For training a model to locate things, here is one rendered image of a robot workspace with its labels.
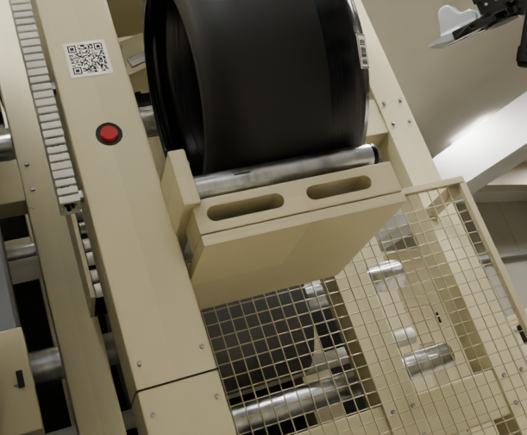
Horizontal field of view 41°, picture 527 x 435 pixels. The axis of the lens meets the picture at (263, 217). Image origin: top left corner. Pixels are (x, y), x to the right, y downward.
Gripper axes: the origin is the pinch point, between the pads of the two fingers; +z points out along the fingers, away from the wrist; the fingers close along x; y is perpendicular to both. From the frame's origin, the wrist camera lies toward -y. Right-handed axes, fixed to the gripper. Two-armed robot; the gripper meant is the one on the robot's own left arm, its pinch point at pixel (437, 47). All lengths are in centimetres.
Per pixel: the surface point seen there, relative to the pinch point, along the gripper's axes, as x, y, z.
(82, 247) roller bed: 7, -7, 84
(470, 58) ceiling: -638, 39, 111
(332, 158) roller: 8.5, -10.4, 21.5
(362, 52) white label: 1.1, 4.7, 11.8
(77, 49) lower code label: 19, 25, 55
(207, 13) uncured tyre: 18.1, 19.3, 28.2
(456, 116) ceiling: -750, -10, 171
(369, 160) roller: 3.5, -13.2, 17.3
